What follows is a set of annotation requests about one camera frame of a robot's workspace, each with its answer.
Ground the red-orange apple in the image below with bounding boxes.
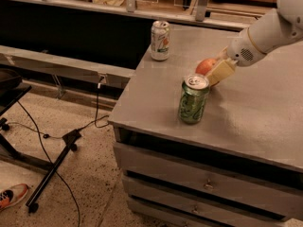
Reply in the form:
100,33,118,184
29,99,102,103
195,58,217,76

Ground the black desk edge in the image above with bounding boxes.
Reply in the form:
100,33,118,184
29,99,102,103
0,69,31,115

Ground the black cable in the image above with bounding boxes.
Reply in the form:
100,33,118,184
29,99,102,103
7,76,110,227

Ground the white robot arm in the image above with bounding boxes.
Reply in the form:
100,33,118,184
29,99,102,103
206,0,303,86

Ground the green 7up can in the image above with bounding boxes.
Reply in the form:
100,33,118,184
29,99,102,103
178,74,210,124

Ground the grey bench shelf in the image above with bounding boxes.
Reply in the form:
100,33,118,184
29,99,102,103
0,45,134,89

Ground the orange white sneaker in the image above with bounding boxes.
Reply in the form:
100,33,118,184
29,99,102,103
0,183,28,211

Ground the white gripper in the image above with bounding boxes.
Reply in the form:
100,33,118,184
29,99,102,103
206,28,265,86

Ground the grey drawer cabinet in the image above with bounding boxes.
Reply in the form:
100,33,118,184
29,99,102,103
110,26,303,227

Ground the white soda can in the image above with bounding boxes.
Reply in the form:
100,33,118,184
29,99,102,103
151,21,170,61

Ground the black metal stand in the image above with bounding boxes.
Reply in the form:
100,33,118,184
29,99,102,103
0,130,80,213

